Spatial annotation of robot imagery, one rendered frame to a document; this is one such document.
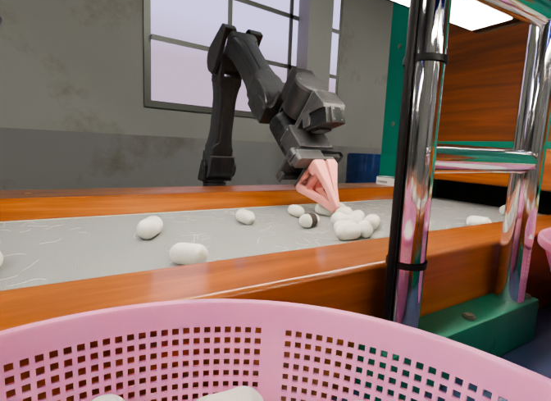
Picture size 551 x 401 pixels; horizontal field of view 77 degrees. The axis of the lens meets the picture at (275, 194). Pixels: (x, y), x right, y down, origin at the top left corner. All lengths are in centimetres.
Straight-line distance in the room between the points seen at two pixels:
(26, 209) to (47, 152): 218
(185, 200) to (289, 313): 41
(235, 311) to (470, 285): 24
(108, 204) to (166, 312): 38
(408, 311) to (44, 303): 21
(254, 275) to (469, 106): 74
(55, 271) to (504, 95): 80
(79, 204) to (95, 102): 225
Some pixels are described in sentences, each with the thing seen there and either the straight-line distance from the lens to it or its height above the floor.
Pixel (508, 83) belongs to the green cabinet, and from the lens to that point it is 86.
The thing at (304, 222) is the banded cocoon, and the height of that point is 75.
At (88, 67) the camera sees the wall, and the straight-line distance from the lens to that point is 279.
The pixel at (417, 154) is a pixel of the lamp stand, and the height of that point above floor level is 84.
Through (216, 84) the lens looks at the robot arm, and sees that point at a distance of 87.
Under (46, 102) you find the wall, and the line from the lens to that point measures 274.
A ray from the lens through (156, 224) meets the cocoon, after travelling 39.
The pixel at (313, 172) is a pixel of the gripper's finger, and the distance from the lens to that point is 53.
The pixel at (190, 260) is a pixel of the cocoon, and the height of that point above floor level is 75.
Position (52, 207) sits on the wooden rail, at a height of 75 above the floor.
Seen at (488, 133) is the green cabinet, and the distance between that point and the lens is 86.
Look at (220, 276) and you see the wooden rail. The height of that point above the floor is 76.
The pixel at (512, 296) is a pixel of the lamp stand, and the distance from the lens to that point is 38.
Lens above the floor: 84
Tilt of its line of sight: 8 degrees down
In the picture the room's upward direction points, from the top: 2 degrees clockwise
